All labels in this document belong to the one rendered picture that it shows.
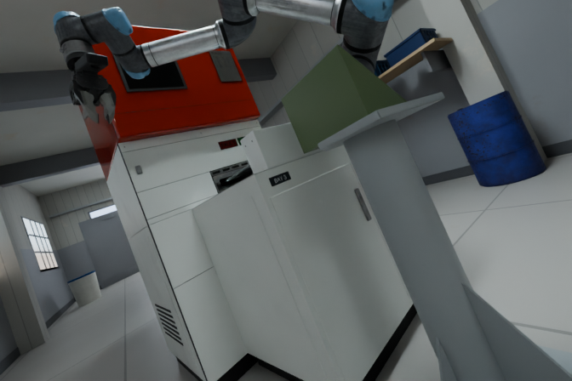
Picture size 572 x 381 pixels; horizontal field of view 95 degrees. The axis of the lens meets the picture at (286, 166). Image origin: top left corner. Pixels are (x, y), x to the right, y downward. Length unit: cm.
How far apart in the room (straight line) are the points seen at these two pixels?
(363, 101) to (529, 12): 296
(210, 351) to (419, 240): 104
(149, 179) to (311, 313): 92
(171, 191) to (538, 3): 338
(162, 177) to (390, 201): 104
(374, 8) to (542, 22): 282
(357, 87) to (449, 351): 72
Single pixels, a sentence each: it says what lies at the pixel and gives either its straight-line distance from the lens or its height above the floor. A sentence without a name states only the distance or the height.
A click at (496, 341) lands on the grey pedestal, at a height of 19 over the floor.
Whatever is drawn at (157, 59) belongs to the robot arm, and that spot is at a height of 130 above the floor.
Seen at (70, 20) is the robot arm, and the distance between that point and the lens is 103.
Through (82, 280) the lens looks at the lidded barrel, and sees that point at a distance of 810.
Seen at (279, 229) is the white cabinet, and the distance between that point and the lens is 85.
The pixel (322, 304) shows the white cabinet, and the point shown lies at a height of 36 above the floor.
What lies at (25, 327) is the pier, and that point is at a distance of 575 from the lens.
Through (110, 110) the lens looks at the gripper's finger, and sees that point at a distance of 86.
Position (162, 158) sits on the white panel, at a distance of 143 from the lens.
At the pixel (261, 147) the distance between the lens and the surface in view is 88.
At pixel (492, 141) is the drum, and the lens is 294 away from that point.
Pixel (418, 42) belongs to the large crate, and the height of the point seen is 154.
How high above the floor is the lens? 75
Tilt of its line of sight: 4 degrees up
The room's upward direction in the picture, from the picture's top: 23 degrees counter-clockwise
